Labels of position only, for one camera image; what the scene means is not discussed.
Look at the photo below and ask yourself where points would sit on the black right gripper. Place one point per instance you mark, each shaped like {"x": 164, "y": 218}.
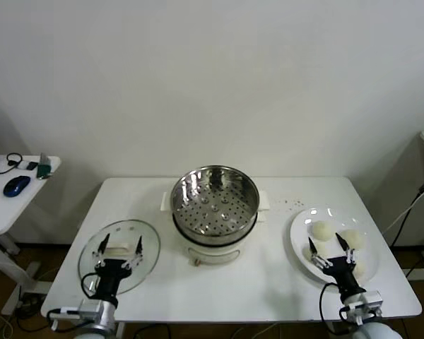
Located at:
{"x": 342, "y": 273}

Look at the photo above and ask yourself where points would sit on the steel steamer pot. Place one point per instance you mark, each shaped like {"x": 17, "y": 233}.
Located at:
{"x": 215, "y": 252}

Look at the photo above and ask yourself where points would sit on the white steamed baozi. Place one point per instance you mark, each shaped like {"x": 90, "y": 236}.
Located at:
{"x": 356, "y": 240}
{"x": 321, "y": 231}
{"x": 362, "y": 270}
{"x": 322, "y": 250}

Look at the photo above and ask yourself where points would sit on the large white plate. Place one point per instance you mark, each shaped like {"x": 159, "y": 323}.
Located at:
{"x": 339, "y": 217}

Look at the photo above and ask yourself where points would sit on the white side desk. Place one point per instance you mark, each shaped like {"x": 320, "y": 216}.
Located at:
{"x": 7, "y": 219}

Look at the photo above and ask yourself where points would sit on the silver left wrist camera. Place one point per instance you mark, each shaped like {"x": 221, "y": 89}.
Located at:
{"x": 92, "y": 310}

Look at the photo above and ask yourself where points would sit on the stainless steel steamer basket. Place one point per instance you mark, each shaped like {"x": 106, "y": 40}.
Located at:
{"x": 215, "y": 197}

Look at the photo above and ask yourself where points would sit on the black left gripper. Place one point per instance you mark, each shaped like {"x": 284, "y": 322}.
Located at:
{"x": 109, "y": 279}

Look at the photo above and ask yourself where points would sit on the blue computer mouse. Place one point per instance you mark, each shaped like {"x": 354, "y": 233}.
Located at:
{"x": 17, "y": 186}

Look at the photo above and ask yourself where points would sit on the small white adapter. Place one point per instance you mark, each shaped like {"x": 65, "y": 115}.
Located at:
{"x": 23, "y": 164}

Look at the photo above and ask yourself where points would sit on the small black device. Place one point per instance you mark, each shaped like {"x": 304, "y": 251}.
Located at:
{"x": 32, "y": 165}

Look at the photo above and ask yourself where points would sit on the floor power strip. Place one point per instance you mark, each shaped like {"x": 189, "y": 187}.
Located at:
{"x": 32, "y": 299}

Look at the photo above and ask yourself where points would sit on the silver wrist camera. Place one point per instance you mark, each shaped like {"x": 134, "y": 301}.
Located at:
{"x": 369, "y": 300}
{"x": 92, "y": 310}

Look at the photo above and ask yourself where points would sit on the round glass pot lid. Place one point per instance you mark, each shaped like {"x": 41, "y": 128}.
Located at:
{"x": 145, "y": 275}

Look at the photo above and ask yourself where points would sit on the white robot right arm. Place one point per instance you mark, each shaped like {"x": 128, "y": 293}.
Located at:
{"x": 374, "y": 330}

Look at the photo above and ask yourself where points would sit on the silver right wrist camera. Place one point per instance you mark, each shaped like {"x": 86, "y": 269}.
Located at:
{"x": 369, "y": 300}

